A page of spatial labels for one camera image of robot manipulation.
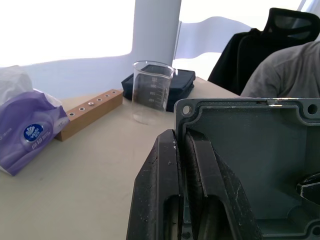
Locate clear glass beaker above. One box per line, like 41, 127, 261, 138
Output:
131, 60, 176, 125

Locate dark navy fabric case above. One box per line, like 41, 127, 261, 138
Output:
121, 64, 197, 113

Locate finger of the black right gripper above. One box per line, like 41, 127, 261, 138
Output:
296, 172, 320, 209

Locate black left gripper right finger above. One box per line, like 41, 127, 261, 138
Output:
184, 130, 264, 240

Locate black office chair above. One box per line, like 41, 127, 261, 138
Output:
207, 7, 320, 96

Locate wooden block with holes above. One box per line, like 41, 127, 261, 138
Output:
53, 89, 124, 142

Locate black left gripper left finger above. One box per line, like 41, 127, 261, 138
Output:
126, 128, 185, 240

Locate person in grey shirt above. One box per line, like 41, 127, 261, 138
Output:
240, 41, 320, 99

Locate white round pillar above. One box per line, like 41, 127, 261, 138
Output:
131, 0, 182, 68

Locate purple tissue pack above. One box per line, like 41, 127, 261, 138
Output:
0, 65, 71, 177

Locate grey metal box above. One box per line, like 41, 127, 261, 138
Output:
173, 97, 320, 240

